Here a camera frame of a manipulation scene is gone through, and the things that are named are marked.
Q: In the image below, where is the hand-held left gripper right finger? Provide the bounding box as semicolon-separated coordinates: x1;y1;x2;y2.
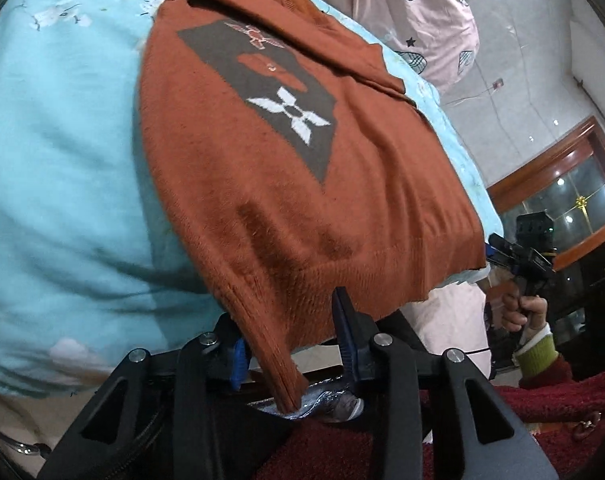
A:
331;287;561;480

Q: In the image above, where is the person's right forearm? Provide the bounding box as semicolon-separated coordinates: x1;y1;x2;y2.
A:
512;323;577;391

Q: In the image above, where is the person's red fuzzy clothing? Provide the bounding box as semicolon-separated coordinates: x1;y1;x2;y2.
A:
247;367;605;480

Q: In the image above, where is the pale pink bed skirt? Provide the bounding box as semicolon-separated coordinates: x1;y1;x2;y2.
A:
402;280;494;381

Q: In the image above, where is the pink heart print quilt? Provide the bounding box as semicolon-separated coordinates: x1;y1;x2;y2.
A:
270;0;480;95

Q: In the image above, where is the orange knit sweater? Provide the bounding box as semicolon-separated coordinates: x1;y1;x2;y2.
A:
135;0;488;414

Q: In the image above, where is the silver grey shoe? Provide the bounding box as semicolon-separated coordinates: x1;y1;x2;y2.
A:
262;379;367;423

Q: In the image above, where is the wooden glass door cabinet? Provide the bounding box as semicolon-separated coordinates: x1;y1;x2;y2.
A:
486;115;605;272

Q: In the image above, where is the person's right hand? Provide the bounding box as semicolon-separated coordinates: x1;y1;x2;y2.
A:
499;290;551;335

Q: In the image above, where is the light blue floral bed sheet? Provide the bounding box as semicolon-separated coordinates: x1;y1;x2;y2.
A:
0;0;505;401

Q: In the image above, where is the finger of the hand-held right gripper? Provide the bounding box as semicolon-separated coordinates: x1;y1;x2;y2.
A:
485;233;514;267

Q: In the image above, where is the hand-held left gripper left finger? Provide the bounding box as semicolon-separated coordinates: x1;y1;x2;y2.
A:
35;312;257;480

